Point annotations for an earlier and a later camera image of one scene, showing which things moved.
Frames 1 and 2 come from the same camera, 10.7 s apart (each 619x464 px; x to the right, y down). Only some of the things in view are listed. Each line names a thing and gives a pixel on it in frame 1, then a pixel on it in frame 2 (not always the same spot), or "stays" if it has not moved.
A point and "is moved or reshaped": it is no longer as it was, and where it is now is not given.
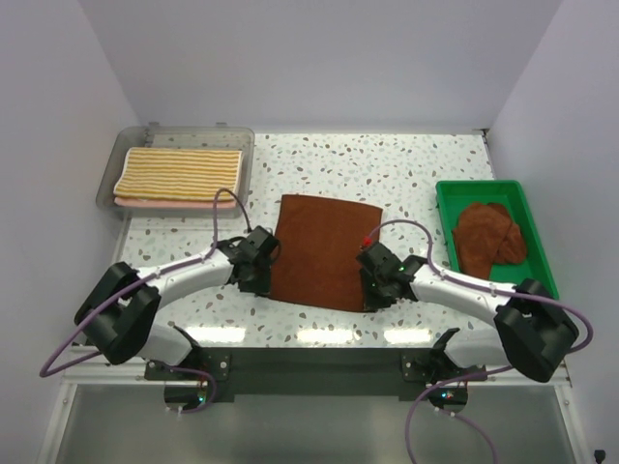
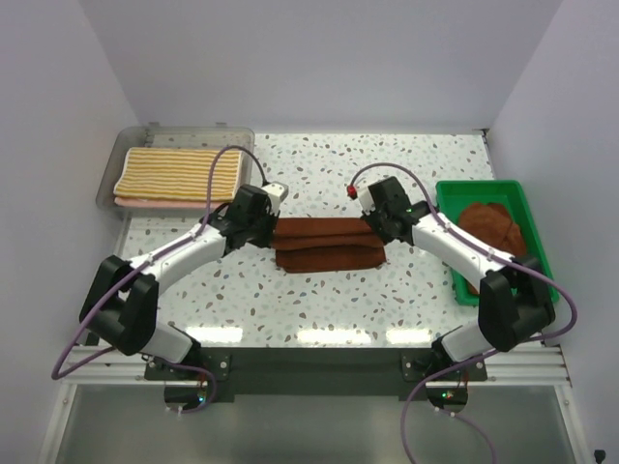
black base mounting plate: [314, 372] stays
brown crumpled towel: [486, 235] stays
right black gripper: [371, 304] -> [385, 237]
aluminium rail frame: [83, 365] stays
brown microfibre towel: [315, 260] is moved or reshaped
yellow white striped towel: [179, 174] stays
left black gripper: [261, 286] -> [271, 217]
